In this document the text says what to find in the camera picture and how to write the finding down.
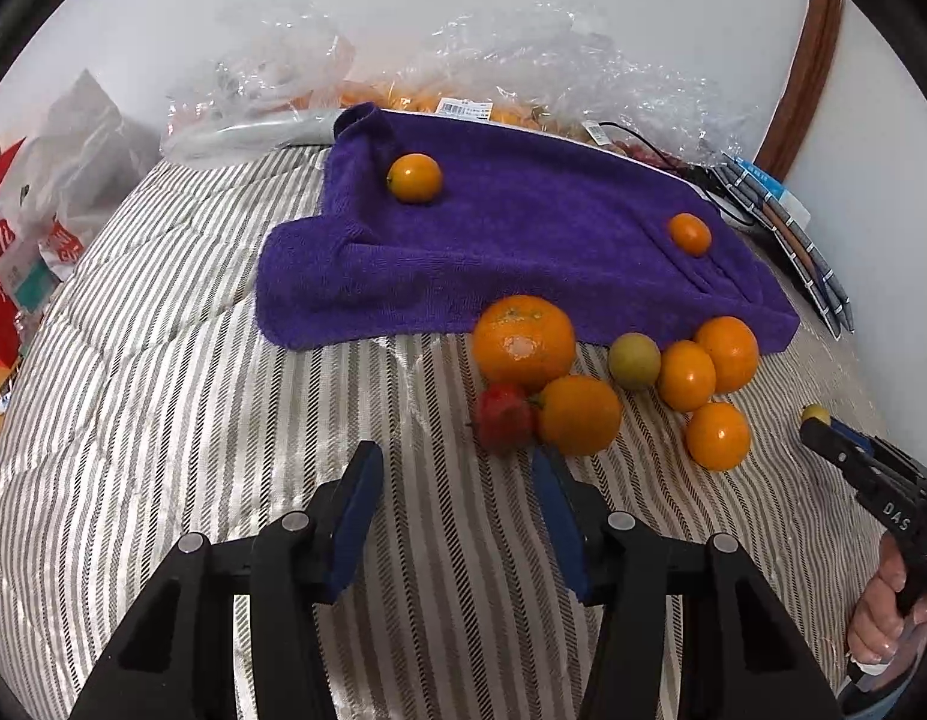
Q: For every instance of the red paper bag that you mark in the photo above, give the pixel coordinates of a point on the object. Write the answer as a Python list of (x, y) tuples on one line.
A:
[(0, 270)]

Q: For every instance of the clear plastic bag of oranges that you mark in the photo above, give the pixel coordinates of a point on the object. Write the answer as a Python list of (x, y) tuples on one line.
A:
[(523, 67)]

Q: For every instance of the green plum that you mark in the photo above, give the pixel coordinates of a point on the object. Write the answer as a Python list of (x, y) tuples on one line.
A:
[(634, 361)]

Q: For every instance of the purple towel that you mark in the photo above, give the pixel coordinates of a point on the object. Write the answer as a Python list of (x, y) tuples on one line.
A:
[(523, 240)]

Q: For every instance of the striped blanket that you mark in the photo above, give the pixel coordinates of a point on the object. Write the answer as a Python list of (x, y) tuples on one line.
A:
[(171, 390)]

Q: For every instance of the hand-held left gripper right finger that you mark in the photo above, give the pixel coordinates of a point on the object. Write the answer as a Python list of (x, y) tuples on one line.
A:
[(559, 529)]

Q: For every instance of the large orange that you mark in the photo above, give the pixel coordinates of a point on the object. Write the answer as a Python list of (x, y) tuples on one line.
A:
[(523, 341)]

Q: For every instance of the wooden door frame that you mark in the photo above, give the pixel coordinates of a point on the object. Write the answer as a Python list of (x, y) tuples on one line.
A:
[(804, 67)]

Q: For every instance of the medium orange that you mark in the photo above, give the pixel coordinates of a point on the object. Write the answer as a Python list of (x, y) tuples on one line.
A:
[(717, 436), (732, 351), (414, 178), (579, 415), (686, 375)]

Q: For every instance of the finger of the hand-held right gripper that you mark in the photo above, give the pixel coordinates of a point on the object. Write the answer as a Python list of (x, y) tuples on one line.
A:
[(831, 446), (857, 441)]

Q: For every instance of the white bag with red print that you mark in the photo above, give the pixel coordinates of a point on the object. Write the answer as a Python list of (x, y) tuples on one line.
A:
[(62, 246)]

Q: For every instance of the person's right hand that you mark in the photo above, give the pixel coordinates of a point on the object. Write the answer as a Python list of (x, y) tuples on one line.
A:
[(876, 611)]

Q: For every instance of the white plastic bag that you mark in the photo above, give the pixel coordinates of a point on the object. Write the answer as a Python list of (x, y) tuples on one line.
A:
[(84, 142)]

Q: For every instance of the stack of grey notebooks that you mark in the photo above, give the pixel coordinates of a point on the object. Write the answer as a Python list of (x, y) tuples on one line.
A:
[(797, 240)]

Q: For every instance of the red strawberry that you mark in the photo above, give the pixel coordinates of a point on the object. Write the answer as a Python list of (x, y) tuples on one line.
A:
[(502, 420)]

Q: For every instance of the small yellow fruit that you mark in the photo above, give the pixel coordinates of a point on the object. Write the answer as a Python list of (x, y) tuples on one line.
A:
[(813, 412)]

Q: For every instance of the small orange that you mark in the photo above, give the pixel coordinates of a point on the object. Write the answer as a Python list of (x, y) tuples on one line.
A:
[(690, 234)]

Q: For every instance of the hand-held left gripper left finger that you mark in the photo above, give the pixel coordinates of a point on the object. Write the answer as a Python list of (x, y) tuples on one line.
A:
[(357, 514)]

